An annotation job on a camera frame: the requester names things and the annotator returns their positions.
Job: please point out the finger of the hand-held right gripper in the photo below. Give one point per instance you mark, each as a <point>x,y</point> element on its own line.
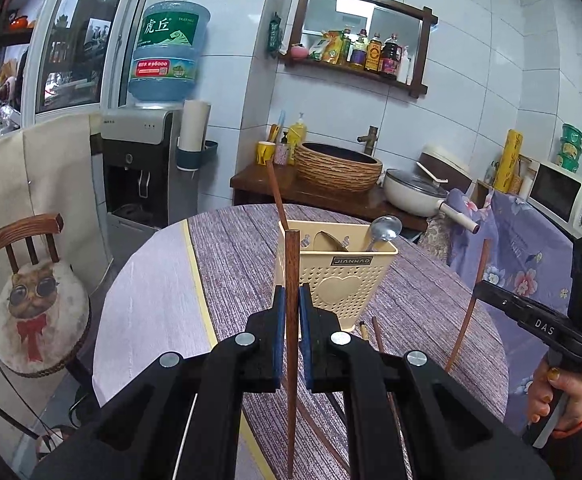
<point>496,300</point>

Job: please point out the dark wooden wall shelf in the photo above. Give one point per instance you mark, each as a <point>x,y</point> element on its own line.
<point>421,50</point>

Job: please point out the pink patterned pump bottle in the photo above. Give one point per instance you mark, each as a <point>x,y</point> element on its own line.
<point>282,152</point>

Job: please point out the brown wooden chopstick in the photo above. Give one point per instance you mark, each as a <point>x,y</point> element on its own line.
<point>473,310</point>
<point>378,335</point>
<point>291,270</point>
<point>276,195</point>

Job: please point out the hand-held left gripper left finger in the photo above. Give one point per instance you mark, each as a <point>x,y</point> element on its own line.
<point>280,320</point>

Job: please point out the sliding glass window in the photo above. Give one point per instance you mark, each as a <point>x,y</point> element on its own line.
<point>76,40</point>

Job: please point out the stack of green cans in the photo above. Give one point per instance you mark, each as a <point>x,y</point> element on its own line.
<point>571,147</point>

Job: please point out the white squeeze bottle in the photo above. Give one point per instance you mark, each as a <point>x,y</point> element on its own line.
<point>406,67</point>

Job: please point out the woven pattern wash basin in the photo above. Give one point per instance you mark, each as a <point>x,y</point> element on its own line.
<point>338,172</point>

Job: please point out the wooden chair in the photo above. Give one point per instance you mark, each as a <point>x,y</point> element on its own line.
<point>26,227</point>

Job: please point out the large metal spoon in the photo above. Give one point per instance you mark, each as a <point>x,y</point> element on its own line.
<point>386,230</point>

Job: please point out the dark capped sauce bottle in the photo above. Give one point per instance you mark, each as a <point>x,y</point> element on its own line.
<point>345,45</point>

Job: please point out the white microwave oven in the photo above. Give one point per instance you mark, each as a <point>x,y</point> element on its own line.
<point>556,195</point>

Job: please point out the yellow soap pump bottle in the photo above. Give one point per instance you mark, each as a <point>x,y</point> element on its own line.
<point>297,135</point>

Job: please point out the cat print seat cushion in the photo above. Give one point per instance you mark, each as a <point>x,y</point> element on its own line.
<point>41,320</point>

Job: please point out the yellow mug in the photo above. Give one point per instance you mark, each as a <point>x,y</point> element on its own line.
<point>265,154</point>

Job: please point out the cream pan with lid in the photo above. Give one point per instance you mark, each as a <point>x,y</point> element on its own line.
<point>416,195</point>

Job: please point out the dark soy sauce bottle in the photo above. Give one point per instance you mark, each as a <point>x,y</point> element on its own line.
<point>391,59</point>

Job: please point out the person's right forearm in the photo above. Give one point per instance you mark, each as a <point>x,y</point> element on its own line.
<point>581,452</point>

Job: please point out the brown patterned cloth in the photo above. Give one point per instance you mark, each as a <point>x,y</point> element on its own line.
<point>436,237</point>

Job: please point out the beige cardboard panel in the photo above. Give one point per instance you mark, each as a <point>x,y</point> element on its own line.
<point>46,170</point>

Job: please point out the beige plastic utensil holder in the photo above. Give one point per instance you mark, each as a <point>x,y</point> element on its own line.
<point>341,280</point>

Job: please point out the pink bowl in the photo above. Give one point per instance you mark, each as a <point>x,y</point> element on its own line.
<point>299,52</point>

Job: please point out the yellow wrap roll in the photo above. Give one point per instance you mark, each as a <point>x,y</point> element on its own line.
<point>508,160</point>

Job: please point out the blue wall holder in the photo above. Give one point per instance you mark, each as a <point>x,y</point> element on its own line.
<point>196,157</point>

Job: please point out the yellow oil bottle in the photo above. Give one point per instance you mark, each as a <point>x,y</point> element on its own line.
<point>357,52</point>

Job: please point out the person's right hand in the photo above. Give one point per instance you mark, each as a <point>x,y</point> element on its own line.
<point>566,400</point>

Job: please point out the yellow seasoning packet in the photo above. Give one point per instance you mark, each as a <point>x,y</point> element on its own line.
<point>328,49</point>

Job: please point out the bronze faucet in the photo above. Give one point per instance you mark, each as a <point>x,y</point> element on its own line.
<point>369,141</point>

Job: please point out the purple floral cloth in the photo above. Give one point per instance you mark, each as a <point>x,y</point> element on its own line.
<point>516,240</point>

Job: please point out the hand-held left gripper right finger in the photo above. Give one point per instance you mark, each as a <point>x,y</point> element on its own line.
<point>304,330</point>

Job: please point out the blue water jug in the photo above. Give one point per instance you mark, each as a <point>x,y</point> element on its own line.
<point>168,55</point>

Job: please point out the water dispenser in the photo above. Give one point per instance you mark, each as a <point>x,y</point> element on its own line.
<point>136,160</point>

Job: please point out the green hanging packet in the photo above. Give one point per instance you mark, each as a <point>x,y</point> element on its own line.
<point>275,32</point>

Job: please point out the brown and cream rice cooker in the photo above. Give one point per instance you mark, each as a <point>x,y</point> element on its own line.
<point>451,160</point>

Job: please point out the yellow label sauce bottle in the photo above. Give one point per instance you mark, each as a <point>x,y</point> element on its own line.
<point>373,56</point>

